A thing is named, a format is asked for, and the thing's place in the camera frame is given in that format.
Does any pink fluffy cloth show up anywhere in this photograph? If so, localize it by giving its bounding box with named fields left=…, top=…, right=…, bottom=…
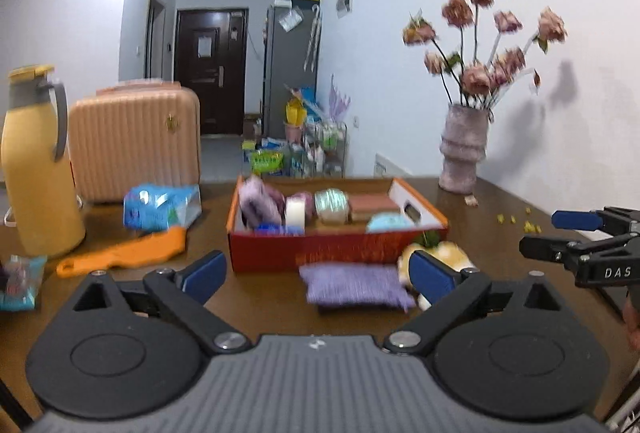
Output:
left=239, top=175, right=285, bottom=229

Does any fallen dried petal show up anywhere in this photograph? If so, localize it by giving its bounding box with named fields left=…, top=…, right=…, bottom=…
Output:
left=464, top=195, right=480, bottom=207

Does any light blue sponge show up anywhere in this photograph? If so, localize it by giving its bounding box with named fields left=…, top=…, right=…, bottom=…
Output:
left=366, top=212, right=416, bottom=234

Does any dark brown entrance door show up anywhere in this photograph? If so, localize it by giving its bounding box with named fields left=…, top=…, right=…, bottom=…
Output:
left=174, top=8, right=248, bottom=135

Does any white tape roll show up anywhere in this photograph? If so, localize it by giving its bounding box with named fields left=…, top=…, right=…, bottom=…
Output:
left=284, top=195, right=306, bottom=231

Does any person's right hand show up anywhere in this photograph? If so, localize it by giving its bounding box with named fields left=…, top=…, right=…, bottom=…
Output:
left=623, top=285, right=640, bottom=351

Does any red-brown sponge block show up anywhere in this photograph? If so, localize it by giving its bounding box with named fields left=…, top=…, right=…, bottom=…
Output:
left=347, top=193, right=400, bottom=223

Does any blue tissue pack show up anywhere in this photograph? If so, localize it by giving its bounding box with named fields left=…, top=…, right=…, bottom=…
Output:
left=122, top=184, right=202, bottom=233

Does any pink ribbed vase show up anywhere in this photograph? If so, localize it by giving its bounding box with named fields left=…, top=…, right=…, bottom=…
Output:
left=438, top=105, right=489, bottom=196

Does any green mesh sponge ball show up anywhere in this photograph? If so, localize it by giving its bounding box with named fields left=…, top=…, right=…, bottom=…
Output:
left=314, top=188, right=349, bottom=225

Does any grey tall cabinet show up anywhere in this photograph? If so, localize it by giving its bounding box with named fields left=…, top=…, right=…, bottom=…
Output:
left=262, top=1, right=318, bottom=140

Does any small snack packet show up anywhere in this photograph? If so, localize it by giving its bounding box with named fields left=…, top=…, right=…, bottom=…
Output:
left=0, top=255, right=47, bottom=312

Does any purple knitted cloth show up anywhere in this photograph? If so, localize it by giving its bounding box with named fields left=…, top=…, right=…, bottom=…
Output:
left=298, top=263, right=416, bottom=312

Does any yellow thermos jug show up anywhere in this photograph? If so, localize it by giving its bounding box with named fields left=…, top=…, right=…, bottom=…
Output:
left=1, top=65, right=86, bottom=257

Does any wire storage rack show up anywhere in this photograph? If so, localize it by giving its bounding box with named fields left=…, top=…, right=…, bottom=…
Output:
left=284, top=121, right=347, bottom=179

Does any dried pink roses bouquet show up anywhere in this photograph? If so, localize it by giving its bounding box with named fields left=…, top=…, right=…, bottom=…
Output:
left=401, top=0, right=568, bottom=117

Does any green yellow toy box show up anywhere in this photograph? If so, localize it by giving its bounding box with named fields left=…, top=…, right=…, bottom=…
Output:
left=250, top=149, right=284, bottom=175

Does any yellow white plush toy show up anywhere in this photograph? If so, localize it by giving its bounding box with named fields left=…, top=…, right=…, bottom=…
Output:
left=397, top=241, right=475, bottom=311

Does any orange cardboard box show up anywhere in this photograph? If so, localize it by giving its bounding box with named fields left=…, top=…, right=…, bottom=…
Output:
left=226, top=176, right=449, bottom=274

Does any peach hard-shell suitcase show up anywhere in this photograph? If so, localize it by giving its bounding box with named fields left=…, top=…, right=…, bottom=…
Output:
left=68, top=80, right=201, bottom=204

